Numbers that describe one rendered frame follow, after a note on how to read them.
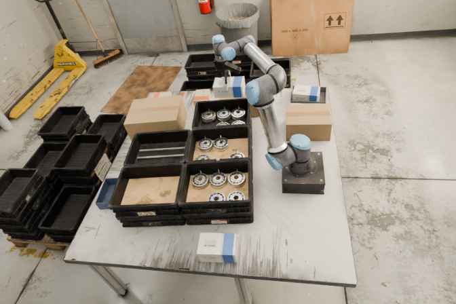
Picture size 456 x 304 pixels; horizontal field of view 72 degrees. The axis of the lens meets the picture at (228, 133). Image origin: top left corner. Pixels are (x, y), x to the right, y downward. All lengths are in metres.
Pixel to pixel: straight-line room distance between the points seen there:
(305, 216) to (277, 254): 0.28
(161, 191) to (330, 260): 1.02
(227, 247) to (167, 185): 0.54
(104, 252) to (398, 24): 4.40
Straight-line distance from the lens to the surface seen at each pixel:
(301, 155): 1.81
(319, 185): 1.92
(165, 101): 2.50
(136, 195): 2.01
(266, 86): 1.59
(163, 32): 5.05
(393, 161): 3.22
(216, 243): 1.74
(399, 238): 2.76
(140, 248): 1.96
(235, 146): 2.08
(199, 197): 1.86
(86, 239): 2.15
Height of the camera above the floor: 2.32
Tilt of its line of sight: 43 degrees down
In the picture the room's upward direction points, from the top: 11 degrees counter-clockwise
